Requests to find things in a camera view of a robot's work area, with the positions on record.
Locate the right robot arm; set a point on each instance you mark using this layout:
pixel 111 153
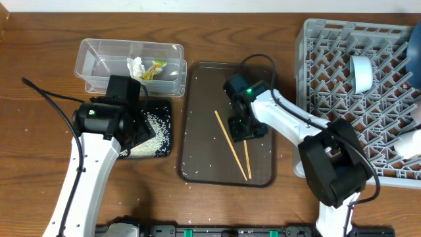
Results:
pixel 335 165

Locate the clear plastic container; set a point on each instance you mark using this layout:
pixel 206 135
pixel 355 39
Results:
pixel 101 57

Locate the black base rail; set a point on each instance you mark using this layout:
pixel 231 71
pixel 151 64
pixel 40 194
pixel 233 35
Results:
pixel 129 226

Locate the dark brown serving tray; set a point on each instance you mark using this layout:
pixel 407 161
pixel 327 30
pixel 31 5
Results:
pixel 205 156

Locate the pile of white rice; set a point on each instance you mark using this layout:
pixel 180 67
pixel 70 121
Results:
pixel 160 145

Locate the pink white cup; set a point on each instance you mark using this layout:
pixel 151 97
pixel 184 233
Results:
pixel 416 112

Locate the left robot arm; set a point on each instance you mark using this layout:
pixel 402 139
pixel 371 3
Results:
pixel 101 127

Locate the cream white cup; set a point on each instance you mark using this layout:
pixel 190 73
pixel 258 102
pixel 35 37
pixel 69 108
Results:
pixel 408 145

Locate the light blue bowl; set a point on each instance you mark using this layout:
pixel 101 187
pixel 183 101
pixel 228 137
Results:
pixel 361 73

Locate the white tissue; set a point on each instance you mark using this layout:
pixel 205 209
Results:
pixel 135 67

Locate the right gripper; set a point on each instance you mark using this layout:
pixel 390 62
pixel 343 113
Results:
pixel 240 134

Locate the yellow green snack wrapper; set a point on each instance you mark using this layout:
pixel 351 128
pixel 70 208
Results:
pixel 155 69

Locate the grey dishwasher rack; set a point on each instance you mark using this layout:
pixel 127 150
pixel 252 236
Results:
pixel 323 51

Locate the black plastic tray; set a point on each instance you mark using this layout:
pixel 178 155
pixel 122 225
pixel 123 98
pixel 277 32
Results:
pixel 160 107

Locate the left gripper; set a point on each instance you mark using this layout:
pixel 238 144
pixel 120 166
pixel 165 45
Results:
pixel 141 127

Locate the blue plate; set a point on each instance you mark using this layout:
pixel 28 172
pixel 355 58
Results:
pixel 413 52

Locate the wooden chopstick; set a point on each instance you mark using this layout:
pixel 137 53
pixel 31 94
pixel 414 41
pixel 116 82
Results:
pixel 247 159
pixel 230 144

